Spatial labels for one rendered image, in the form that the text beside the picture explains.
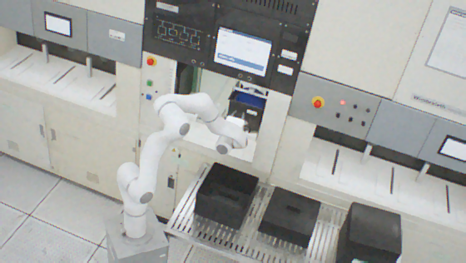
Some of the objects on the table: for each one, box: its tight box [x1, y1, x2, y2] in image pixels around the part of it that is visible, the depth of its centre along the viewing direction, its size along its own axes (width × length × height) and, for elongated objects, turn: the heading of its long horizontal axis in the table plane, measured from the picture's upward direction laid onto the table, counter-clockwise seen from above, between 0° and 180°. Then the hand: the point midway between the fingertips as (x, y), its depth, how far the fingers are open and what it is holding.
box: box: [335, 201, 402, 263], centre depth 242 cm, size 29×29×25 cm
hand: (238, 115), depth 261 cm, fingers open, 4 cm apart
